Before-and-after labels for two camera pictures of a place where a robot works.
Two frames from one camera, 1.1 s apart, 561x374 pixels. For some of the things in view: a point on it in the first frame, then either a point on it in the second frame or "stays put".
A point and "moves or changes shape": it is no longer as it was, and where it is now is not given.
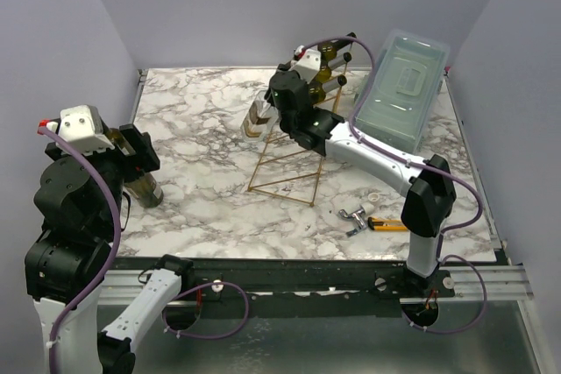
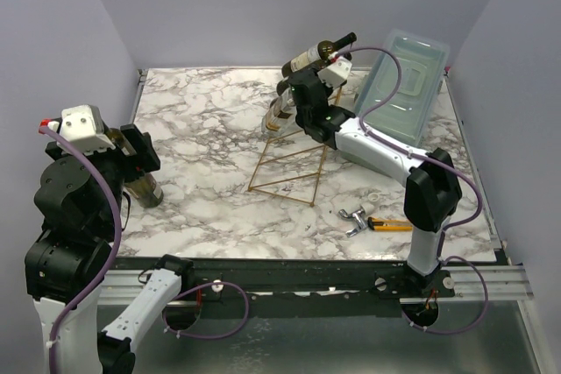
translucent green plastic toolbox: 399,101 stays put
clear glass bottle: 260,120 moves or changes shape
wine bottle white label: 327,51 -> 306,59
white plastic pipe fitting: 368,207 stays put
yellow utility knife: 382,224 stays put
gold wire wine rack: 288,170 stays put
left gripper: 145,152 stays put
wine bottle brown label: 327,52 moves or changes shape
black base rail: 347,277 stays put
